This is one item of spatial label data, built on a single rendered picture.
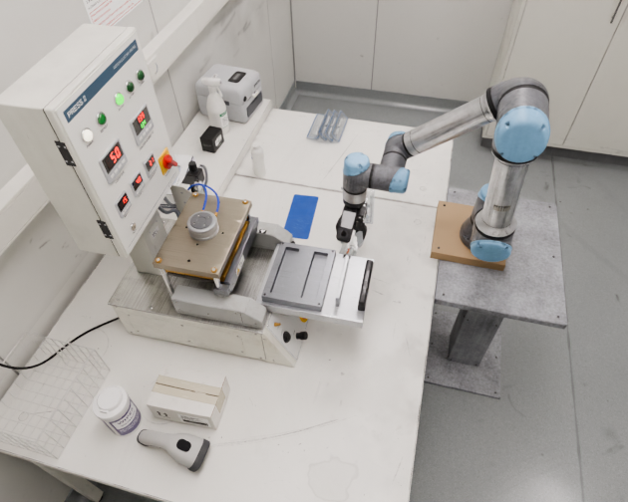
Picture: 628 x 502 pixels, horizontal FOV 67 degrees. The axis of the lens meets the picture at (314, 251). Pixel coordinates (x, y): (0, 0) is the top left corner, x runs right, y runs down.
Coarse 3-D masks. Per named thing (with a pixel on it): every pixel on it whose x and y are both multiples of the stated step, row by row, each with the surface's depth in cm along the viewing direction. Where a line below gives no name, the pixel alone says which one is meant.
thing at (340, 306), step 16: (272, 256) 140; (336, 256) 139; (352, 256) 139; (336, 272) 135; (352, 272) 135; (336, 288) 132; (352, 288) 131; (272, 304) 129; (336, 304) 127; (352, 304) 128; (320, 320) 128; (336, 320) 126; (352, 320) 125
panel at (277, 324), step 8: (272, 312) 133; (272, 320) 132; (280, 320) 136; (288, 320) 140; (296, 320) 144; (304, 320) 148; (272, 328) 132; (280, 328) 136; (288, 328) 139; (296, 328) 143; (304, 328) 147; (280, 336) 135; (288, 344) 138; (296, 344) 142; (288, 352) 138; (296, 352) 141; (296, 360) 141
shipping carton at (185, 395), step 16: (176, 368) 131; (160, 384) 128; (176, 384) 128; (192, 384) 128; (208, 384) 128; (224, 384) 130; (160, 400) 125; (176, 400) 125; (192, 400) 125; (208, 400) 125; (224, 400) 131; (160, 416) 130; (176, 416) 126; (192, 416) 124; (208, 416) 123
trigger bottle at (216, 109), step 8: (208, 80) 190; (216, 80) 190; (208, 88) 193; (216, 88) 193; (208, 96) 196; (216, 96) 196; (208, 104) 197; (216, 104) 196; (224, 104) 200; (208, 112) 199; (216, 112) 198; (224, 112) 201; (216, 120) 201; (224, 120) 203; (224, 128) 206
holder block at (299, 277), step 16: (288, 256) 138; (304, 256) 136; (320, 256) 138; (272, 272) 132; (288, 272) 134; (304, 272) 132; (320, 272) 134; (272, 288) 131; (288, 288) 129; (304, 288) 130; (320, 288) 129; (288, 304) 127; (304, 304) 126; (320, 304) 125
